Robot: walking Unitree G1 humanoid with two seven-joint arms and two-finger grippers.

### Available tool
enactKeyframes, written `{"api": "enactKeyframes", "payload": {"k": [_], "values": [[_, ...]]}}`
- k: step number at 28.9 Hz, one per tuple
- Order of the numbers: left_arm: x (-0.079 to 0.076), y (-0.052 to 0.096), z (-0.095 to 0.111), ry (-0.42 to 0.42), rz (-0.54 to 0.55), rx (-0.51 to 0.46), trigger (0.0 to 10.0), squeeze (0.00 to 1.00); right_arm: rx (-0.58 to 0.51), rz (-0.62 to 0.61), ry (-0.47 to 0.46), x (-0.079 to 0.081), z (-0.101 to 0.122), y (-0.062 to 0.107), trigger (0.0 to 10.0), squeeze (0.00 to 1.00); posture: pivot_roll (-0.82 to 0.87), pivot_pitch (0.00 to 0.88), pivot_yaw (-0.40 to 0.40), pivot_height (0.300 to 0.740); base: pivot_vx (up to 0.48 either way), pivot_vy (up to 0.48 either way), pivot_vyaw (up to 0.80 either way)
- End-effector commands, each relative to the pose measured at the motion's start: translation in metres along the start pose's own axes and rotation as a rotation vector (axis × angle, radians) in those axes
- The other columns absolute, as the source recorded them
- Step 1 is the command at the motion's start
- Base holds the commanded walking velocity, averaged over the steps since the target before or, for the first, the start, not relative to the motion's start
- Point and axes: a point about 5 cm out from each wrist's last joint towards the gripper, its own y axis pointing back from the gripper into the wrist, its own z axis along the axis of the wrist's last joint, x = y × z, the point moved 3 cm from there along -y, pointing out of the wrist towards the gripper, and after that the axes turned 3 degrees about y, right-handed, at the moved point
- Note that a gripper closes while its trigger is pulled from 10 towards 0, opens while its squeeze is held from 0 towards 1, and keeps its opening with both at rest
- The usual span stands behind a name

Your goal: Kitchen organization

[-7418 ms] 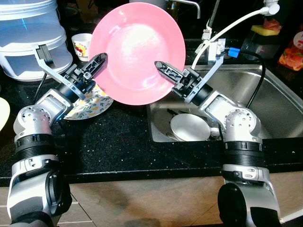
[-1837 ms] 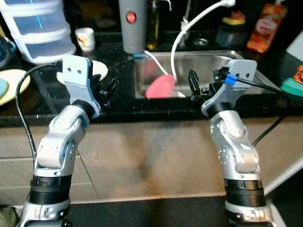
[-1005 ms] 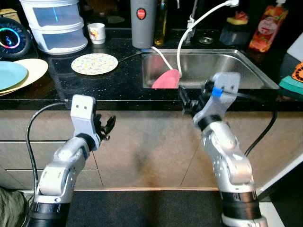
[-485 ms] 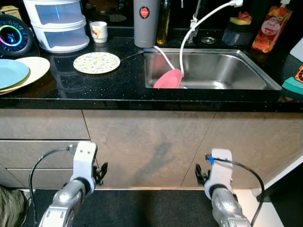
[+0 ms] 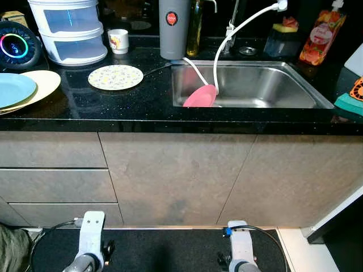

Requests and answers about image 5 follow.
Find pink plate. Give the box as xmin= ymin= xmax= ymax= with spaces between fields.
xmin=183 ymin=84 xmax=218 ymax=108

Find dark thin metal utensil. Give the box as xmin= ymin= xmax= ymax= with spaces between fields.
xmin=143 ymin=61 xmax=174 ymax=76

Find beige drawer front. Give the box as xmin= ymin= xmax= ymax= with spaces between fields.
xmin=0 ymin=132 xmax=108 ymax=169
xmin=0 ymin=169 xmax=118 ymax=203
xmin=0 ymin=203 xmax=124 ymax=227

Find dark sponge holder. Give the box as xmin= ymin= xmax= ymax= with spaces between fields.
xmin=264 ymin=28 xmax=299 ymax=58

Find teal sponge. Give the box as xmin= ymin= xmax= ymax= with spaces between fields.
xmin=334 ymin=93 xmax=363 ymax=118

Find black round speaker RGB ring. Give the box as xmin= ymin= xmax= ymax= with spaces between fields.
xmin=0 ymin=21 xmax=43 ymax=71

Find stainless steel sink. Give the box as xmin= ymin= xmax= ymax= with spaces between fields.
xmin=170 ymin=59 xmax=336 ymax=109

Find yellow cardboard box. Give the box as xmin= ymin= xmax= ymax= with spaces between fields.
xmin=0 ymin=10 xmax=29 ymax=29

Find white printed cup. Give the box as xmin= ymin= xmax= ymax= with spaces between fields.
xmin=108 ymin=29 xmax=129 ymax=55

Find black floor mat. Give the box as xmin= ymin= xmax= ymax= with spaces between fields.
xmin=28 ymin=227 xmax=290 ymax=272

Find beige cabinet door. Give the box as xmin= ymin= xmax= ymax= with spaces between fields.
xmin=98 ymin=133 xmax=257 ymax=226
xmin=218 ymin=134 xmax=363 ymax=226

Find grey metal faucet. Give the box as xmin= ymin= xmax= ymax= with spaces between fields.
xmin=224 ymin=0 xmax=242 ymax=54

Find grey cylinder water filter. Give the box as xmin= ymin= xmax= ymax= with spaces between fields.
xmin=159 ymin=0 xmax=218 ymax=61

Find light blue plate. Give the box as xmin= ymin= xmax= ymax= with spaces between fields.
xmin=0 ymin=73 xmax=39 ymax=110

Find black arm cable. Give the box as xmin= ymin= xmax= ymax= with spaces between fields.
xmin=224 ymin=225 xmax=288 ymax=272
xmin=28 ymin=218 xmax=86 ymax=272

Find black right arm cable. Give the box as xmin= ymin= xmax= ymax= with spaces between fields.
xmin=224 ymin=225 xmax=288 ymax=272

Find white flexible hose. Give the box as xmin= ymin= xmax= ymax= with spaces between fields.
xmin=180 ymin=0 xmax=289 ymax=100

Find white flat panel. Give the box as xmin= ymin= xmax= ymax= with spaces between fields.
xmin=343 ymin=42 xmax=363 ymax=77

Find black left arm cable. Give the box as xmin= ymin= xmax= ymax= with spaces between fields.
xmin=28 ymin=218 xmax=86 ymax=272

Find yellow oil bottle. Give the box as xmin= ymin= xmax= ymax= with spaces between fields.
xmin=186 ymin=0 xmax=204 ymax=57

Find cream plate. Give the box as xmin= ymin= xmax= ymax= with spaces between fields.
xmin=0 ymin=70 xmax=62 ymax=116

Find white framed appliance door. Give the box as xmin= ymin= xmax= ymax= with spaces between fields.
xmin=303 ymin=187 xmax=363 ymax=239

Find red scrubber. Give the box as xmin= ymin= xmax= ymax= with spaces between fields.
xmin=282 ymin=16 xmax=299 ymax=30

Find white stacked storage drawers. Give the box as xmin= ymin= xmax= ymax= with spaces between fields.
xmin=27 ymin=0 xmax=108 ymax=67

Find olive green cloth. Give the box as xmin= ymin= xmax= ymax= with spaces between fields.
xmin=0 ymin=223 xmax=32 ymax=272

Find round metal drain cap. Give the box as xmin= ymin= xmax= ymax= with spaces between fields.
xmin=238 ymin=46 xmax=258 ymax=56

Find orange perforated scrubber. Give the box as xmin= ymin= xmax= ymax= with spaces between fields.
xmin=348 ymin=76 xmax=363 ymax=103

